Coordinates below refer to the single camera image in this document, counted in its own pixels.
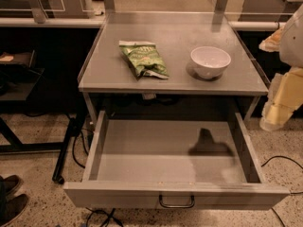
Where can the dark shoe upper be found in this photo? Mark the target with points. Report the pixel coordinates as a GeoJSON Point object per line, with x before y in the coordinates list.
{"type": "Point", "coordinates": [11, 184]}

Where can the green jalapeno chip bag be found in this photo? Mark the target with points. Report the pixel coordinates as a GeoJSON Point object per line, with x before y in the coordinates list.
{"type": "Point", "coordinates": [144, 58]}

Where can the white horizontal rail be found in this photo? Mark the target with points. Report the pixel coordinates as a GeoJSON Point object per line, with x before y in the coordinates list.
{"type": "Point", "coordinates": [97, 23]}

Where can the white ceramic bowl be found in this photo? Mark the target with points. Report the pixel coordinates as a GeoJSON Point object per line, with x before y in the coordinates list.
{"type": "Point", "coordinates": [209, 61]}

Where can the dark shoe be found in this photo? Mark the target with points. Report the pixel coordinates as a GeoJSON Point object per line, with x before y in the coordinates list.
{"type": "Point", "coordinates": [11, 184]}
{"type": "Point", "coordinates": [12, 209]}

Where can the black metal drawer handle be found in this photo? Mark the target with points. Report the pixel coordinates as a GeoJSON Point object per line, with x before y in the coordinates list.
{"type": "Point", "coordinates": [176, 203]}

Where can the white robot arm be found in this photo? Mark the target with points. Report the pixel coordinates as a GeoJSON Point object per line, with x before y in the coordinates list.
{"type": "Point", "coordinates": [291, 45]}

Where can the dark shoe lower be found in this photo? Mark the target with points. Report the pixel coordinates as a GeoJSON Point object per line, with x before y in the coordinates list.
{"type": "Point", "coordinates": [12, 209]}

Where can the grey open top drawer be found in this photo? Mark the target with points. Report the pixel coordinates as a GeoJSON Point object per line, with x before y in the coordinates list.
{"type": "Point", "coordinates": [132, 162]}

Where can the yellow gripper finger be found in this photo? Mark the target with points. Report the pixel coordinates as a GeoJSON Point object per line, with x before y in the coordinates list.
{"type": "Point", "coordinates": [272, 43]}
{"type": "Point", "coordinates": [285, 96]}

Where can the grey cabinet table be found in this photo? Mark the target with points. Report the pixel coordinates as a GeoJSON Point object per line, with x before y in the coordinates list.
{"type": "Point", "coordinates": [175, 36]}

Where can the black desk frame left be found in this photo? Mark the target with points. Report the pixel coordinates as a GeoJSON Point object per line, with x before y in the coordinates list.
{"type": "Point", "coordinates": [29, 122]}

